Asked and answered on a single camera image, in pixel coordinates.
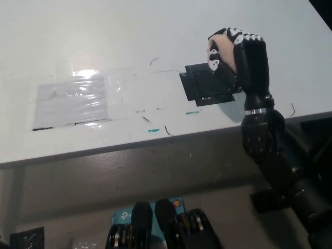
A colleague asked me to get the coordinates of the pink dumpling toy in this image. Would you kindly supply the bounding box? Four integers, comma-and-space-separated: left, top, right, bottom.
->
206, 35, 237, 75

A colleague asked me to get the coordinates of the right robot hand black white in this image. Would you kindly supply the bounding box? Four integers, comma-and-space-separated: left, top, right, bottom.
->
206, 27, 275, 114

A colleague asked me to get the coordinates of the dark background equipment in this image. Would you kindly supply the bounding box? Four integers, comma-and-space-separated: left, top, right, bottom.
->
284, 111, 332, 182

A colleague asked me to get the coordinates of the black floor tape patch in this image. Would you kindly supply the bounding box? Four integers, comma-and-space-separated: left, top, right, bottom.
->
249, 189, 294, 214
9, 227, 45, 249

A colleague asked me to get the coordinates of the teal router box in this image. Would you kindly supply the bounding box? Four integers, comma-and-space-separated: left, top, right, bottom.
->
110, 198, 185, 249

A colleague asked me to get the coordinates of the clear plastic film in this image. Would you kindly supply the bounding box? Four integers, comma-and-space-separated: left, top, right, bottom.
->
31, 58, 130, 131

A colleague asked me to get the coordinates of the clear plastic sheet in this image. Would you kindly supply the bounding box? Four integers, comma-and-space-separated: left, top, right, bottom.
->
32, 77, 109, 131

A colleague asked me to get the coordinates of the black square mask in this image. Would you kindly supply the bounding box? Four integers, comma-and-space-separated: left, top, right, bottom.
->
178, 63, 243, 107

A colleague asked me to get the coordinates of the crumpled clear plastic wrapper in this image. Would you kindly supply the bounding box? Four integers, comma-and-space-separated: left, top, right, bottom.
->
72, 238, 99, 249

